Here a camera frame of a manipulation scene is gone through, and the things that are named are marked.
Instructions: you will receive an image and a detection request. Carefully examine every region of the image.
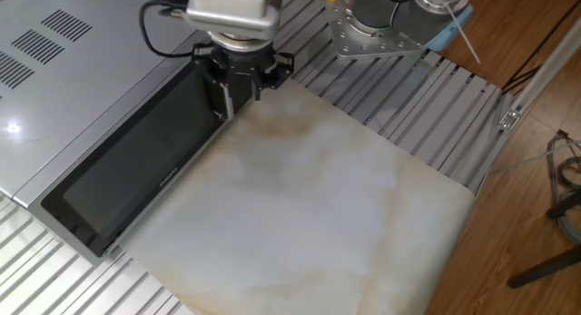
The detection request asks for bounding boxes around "aluminium frame post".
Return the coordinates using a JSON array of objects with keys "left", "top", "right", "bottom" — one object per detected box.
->
[{"left": 510, "top": 15, "right": 581, "bottom": 114}]

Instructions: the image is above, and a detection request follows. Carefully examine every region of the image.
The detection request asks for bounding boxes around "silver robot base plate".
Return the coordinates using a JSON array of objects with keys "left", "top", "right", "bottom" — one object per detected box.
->
[{"left": 327, "top": 0, "right": 428, "bottom": 61}]

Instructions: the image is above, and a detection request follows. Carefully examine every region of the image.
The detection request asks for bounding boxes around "black floor cable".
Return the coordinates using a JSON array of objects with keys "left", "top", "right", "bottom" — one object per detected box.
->
[{"left": 501, "top": 0, "right": 581, "bottom": 96}]

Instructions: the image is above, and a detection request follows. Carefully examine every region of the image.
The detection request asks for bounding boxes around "thin white cable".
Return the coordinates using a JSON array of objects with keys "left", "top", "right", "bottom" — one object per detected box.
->
[{"left": 488, "top": 140, "right": 581, "bottom": 176}]

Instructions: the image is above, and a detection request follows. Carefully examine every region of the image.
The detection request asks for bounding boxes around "dark furniture leg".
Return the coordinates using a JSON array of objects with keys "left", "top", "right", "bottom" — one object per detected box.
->
[
  {"left": 507, "top": 245, "right": 581, "bottom": 290},
  {"left": 546, "top": 192, "right": 581, "bottom": 220}
]

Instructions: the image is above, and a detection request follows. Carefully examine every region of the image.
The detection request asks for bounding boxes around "marble pattern table mat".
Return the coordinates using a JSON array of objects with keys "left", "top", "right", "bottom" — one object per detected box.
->
[{"left": 120, "top": 76, "right": 476, "bottom": 315}]

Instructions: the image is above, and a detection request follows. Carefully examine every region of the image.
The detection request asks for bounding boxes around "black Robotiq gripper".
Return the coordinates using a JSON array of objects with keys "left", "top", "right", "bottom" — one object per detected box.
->
[{"left": 192, "top": 44, "right": 295, "bottom": 119}]

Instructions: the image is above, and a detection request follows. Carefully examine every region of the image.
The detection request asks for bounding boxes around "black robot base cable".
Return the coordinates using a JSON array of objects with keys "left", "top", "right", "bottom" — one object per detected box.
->
[{"left": 380, "top": 0, "right": 428, "bottom": 28}]

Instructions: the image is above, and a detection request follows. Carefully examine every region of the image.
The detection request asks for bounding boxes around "silver microwave oven body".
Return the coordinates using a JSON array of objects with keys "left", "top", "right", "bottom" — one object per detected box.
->
[{"left": 0, "top": 0, "right": 258, "bottom": 207}]

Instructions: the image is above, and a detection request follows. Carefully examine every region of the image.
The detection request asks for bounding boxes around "white zip tie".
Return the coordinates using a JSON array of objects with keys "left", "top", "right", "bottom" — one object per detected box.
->
[{"left": 445, "top": 2, "right": 481, "bottom": 65}]

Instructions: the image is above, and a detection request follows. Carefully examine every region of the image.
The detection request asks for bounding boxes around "thick black camera cable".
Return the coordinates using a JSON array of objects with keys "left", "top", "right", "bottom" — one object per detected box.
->
[{"left": 138, "top": 0, "right": 194, "bottom": 60}]

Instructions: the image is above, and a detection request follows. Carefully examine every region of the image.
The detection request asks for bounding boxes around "grey cable bundle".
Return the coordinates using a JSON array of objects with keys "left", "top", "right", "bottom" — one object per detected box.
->
[{"left": 544, "top": 129, "right": 581, "bottom": 246}]

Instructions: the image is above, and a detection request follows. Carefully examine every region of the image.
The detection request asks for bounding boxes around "silver corner bracket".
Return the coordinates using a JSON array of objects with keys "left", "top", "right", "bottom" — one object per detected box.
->
[{"left": 497, "top": 108, "right": 522, "bottom": 133}]

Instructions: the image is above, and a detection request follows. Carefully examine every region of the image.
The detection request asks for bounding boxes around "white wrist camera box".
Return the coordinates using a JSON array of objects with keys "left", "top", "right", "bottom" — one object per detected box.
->
[{"left": 185, "top": 0, "right": 283, "bottom": 42}]

